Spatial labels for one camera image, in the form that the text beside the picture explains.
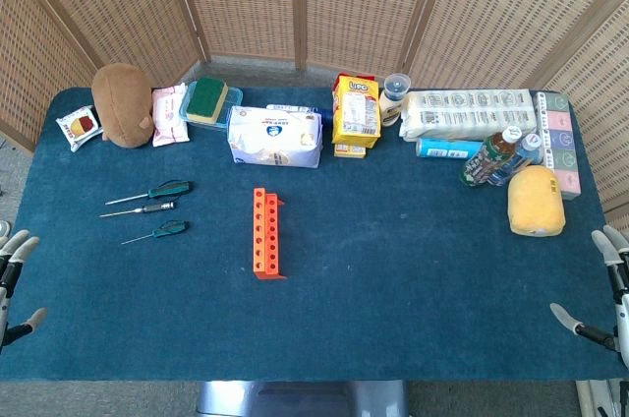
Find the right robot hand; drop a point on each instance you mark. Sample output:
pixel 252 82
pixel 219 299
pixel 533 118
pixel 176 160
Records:
pixel 620 309

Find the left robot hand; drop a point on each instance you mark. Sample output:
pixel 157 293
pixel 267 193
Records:
pixel 19 245

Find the black metal precision screwdriver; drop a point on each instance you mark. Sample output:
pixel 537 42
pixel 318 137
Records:
pixel 157 206

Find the orange tube rack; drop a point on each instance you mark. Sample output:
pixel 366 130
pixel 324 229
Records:
pixel 258 230

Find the white floor object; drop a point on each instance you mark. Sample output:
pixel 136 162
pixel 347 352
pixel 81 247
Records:
pixel 3 230

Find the white snack packet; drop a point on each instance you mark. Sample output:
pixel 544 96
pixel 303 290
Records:
pixel 78 127

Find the brown plush toy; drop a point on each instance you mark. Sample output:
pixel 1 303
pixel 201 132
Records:
pixel 123 102

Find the blue label water bottle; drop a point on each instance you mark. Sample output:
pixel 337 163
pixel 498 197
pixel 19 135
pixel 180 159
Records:
pixel 518 159

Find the pastel tissue multipack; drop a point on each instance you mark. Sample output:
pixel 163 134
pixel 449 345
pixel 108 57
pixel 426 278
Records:
pixel 560 132

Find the pink white wipes pack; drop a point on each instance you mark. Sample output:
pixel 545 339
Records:
pixel 169 114

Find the green tea bottle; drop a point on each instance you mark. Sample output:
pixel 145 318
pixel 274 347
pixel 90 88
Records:
pixel 484 161

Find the blue table cloth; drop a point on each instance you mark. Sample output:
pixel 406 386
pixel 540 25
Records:
pixel 393 264

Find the green yellow sponge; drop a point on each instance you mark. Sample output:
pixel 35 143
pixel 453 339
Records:
pixel 206 100

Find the blue cylindrical can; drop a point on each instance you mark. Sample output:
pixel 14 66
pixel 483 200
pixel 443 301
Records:
pixel 442 148

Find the white toilet paper pack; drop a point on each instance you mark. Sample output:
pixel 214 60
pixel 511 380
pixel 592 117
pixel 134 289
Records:
pixel 467 114

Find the clear blue plastic container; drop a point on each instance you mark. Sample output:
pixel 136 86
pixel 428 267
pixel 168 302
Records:
pixel 235 97

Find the white blue tissue bag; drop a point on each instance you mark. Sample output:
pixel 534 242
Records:
pixel 275 137

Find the white jar with clear lid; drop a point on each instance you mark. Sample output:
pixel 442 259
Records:
pixel 393 102

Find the small yellow box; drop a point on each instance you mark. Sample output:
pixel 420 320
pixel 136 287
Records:
pixel 350 151

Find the grey metal base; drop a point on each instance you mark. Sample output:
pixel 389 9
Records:
pixel 295 399

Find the yellow biscuit box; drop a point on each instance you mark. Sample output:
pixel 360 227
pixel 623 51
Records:
pixel 356 112

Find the white metal frame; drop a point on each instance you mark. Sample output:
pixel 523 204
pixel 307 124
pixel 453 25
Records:
pixel 594 399

